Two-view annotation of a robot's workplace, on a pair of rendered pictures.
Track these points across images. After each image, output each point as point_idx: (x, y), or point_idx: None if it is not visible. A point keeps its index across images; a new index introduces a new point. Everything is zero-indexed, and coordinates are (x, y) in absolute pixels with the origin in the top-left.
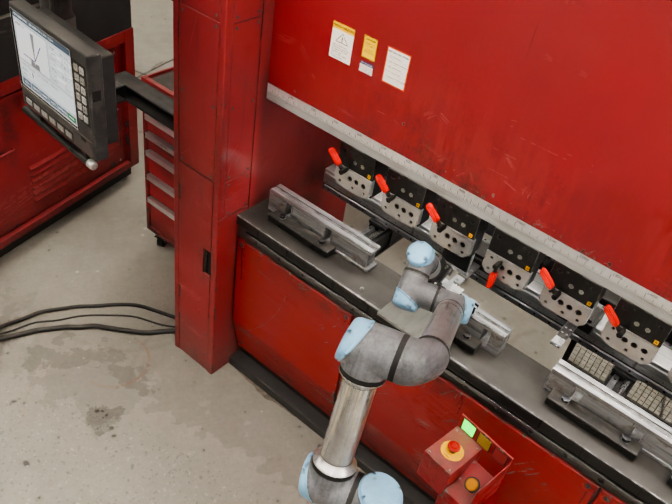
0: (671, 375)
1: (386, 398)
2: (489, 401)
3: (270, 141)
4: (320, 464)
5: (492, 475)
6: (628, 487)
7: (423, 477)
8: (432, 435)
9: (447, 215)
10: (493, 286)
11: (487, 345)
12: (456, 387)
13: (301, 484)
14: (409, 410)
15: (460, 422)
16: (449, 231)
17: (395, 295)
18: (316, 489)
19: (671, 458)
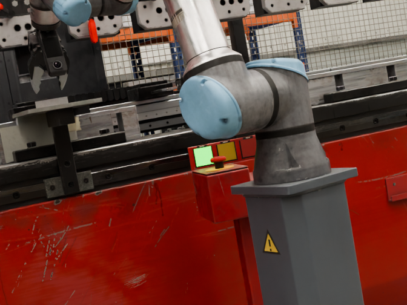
0: (268, 5)
1: (77, 299)
2: (181, 157)
3: None
4: (214, 54)
5: (237, 256)
6: (325, 116)
7: (225, 216)
8: (155, 284)
9: (4, 3)
10: None
11: (126, 132)
12: (142, 181)
13: (219, 91)
14: (113, 281)
15: (192, 161)
16: (17, 20)
17: (63, 0)
18: (235, 85)
19: (315, 92)
